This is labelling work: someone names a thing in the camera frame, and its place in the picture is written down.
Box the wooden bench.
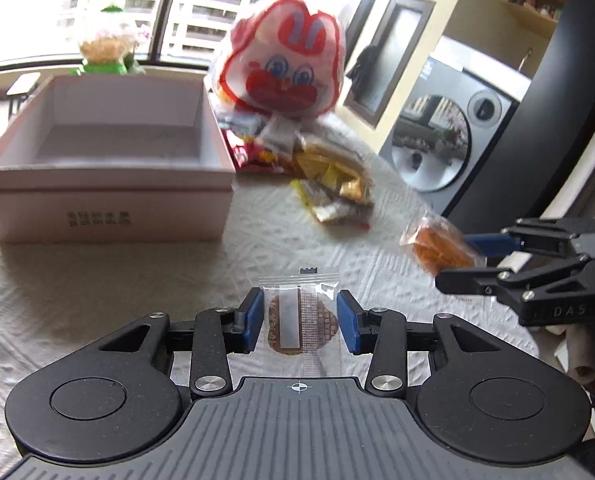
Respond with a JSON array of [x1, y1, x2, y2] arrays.
[[6, 72, 41, 117]]

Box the black window frame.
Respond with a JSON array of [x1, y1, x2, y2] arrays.
[[150, 0, 186, 62]]

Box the clear waffle cookie packet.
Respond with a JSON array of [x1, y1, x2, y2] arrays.
[[258, 265, 342, 379]]

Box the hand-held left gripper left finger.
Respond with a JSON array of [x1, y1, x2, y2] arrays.
[[93, 288, 266, 396]]

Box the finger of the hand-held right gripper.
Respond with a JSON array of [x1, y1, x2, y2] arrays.
[[464, 217, 595, 261], [435, 254, 593, 311]]

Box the red white rabbit bag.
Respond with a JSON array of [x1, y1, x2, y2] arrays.
[[204, 0, 351, 122]]

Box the pink cardboard box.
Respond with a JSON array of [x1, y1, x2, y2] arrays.
[[0, 64, 236, 245]]

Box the wooden wall shelf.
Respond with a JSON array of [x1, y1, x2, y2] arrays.
[[499, 0, 571, 39]]

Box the orange cracker packet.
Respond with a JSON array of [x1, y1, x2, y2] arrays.
[[400, 214, 488, 277]]

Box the green lidded snack jar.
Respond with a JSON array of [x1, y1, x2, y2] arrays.
[[71, 2, 148, 77]]

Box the dark framed glass door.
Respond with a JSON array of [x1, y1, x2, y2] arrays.
[[342, 0, 436, 129]]

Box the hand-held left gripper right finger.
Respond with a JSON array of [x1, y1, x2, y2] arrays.
[[336, 289, 502, 392]]

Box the grey washing machine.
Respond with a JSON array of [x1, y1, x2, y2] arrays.
[[380, 35, 533, 217]]

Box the dark hanging cloth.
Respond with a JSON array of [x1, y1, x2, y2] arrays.
[[350, 44, 378, 106]]

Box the pile of snack packets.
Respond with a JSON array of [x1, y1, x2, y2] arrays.
[[212, 105, 378, 229]]

